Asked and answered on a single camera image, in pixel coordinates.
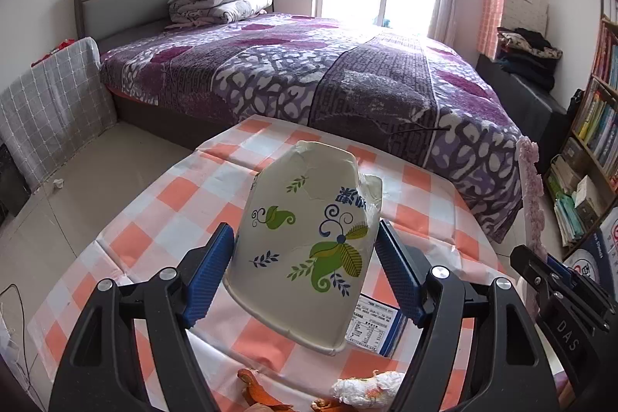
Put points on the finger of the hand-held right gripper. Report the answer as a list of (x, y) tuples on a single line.
[(555, 266), (528, 265)]

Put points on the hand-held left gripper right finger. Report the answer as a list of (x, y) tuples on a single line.
[(398, 277)]

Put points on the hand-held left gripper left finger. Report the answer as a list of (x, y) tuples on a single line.
[(207, 277)]

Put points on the pink crochet strip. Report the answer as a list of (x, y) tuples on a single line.
[(531, 199)]

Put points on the white paper cup green leaves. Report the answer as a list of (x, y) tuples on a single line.
[(299, 257)]

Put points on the large dark blue printed carton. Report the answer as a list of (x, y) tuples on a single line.
[(596, 252)]

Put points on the orange white checked tablecloth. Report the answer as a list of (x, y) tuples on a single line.
[(169, 248)]

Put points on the small blue white box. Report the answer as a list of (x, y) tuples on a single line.
[(381, 325)]

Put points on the stack of green booklets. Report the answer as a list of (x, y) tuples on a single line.
[(567, 214)]

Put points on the beige cardboard box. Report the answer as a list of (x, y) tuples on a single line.
[(586, 199)]

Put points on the crumpled white tissue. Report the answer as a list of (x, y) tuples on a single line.
[(362, 390)]

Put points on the orange peel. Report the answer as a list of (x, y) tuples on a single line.
[(322, 406), (258, 390)]

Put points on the row of colourful books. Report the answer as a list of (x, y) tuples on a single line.
[(598, 132), (607, 59)]

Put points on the black bag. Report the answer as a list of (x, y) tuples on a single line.
[(574, 112)]

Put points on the black storage bench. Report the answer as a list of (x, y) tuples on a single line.
[(526, 108)]

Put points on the small white paper scrap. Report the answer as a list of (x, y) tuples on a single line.
[(58, 184)]

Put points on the wooden bookshelf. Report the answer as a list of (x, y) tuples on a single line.
[(606, 86)]

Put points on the pile of folded clothes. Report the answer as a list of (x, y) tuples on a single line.
[(528, 55)]

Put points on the purple patterned blanket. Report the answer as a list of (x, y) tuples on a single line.
[(314, 74)]

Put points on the grey checked fabric cover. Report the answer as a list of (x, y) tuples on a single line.
[(53, 112)]

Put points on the pink white drawer cabinet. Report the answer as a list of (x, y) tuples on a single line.
[(524, 14)]

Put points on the red cloth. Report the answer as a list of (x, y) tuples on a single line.
[(53, 52)]

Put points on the dark wooden bed frame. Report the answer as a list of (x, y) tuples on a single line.
[(120, 1)]

